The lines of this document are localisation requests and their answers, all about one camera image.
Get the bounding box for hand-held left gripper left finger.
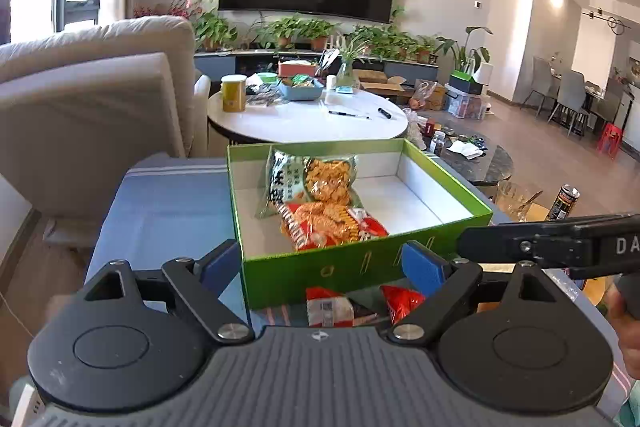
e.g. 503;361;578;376
83;238;255;344

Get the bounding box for white paper tissue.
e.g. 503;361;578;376
446;141;487;158

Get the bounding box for red plastic stool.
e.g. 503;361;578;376
595;122;624;158

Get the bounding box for orange tissue box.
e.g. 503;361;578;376
278;61;317;78

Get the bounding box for green black box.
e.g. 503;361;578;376
448;70;489;96

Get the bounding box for dark marble round table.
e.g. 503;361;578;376
407;109;516;188

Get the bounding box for plastic bag with fruit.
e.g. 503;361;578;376
410;79;446;110

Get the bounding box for grey dining chair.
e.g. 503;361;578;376
547;69;591;138
522;56;556;113

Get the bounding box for glass vase with plant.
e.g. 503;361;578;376
336;41;359;89

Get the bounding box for yellow canister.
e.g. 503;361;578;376
221;74;248;114

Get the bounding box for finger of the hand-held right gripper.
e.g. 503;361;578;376
457;220;539;265

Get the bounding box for orange snack packet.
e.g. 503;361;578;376
278;201;390;252

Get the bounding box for green potted plant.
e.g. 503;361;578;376
350;24;416;60
262;16;306;50
301;19;336;53
415;36;441;64
192;9;239;53

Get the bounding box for large leaf potted plant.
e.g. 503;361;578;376
435;26;494;76

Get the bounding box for open cardboard box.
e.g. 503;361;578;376
352;69;409;98

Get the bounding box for ring wall light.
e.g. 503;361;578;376
582;7;634;33

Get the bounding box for green snack packet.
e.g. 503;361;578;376
255;147;361;221

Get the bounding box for white plastic bag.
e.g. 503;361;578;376
402;109;426;150

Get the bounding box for green cardboard box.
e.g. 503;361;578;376
226;138;495;312

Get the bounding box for clear storage box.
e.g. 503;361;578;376
444;89;494;120

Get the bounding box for white round table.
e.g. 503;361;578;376
207;86;410;144

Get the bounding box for beige armchair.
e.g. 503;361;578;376
0;16;212;254

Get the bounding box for white cylinder appliance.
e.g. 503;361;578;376
472;61;496;86

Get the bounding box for red flower plant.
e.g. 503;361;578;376
133;0;204;20

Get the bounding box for person's right hand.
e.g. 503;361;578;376
605;283;640;381

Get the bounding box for blue plastic basin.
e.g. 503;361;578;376
276;77;326;102

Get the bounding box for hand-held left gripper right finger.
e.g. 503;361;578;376
387;240;559;342

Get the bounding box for blue striped cloth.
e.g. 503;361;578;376
84;152;311;333

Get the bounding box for black drink can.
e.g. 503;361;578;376
547;185;581;222

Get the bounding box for grey television cabinet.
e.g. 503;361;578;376
193;49;441;84

